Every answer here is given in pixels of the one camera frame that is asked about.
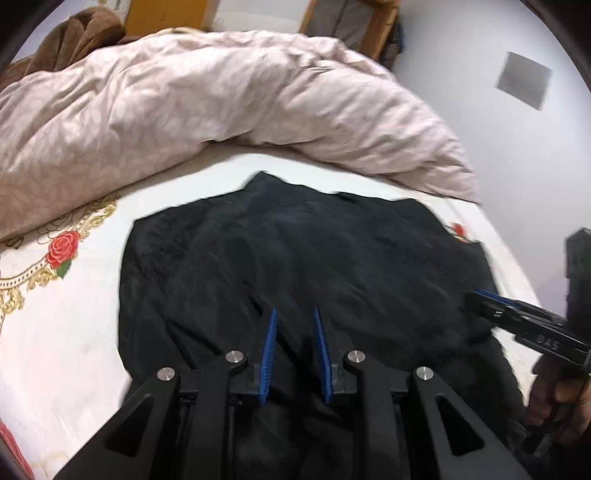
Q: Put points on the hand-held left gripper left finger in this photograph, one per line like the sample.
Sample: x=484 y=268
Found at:
x=268 y=355

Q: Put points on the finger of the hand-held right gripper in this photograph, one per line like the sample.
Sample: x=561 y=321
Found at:
x=489 y=300

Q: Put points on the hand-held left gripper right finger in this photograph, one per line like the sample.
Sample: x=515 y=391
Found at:
x=323 y=355

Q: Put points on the black puffer jacket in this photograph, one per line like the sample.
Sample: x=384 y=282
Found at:
x=323 y=258

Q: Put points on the person's right hand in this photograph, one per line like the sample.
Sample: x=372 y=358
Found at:
x=570 y=392

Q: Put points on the white rose-printed blanket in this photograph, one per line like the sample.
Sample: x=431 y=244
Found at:
x=60 y=323

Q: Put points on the pink patterned duvet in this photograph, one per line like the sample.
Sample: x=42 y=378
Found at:
x=184 y=101

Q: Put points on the wooden wardrobe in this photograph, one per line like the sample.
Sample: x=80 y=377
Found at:
x=143 y=14

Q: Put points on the brown plush blanket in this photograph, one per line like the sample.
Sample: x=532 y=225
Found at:
x=78 y=41

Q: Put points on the grey wall panel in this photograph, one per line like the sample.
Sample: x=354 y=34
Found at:
x=524 y=81

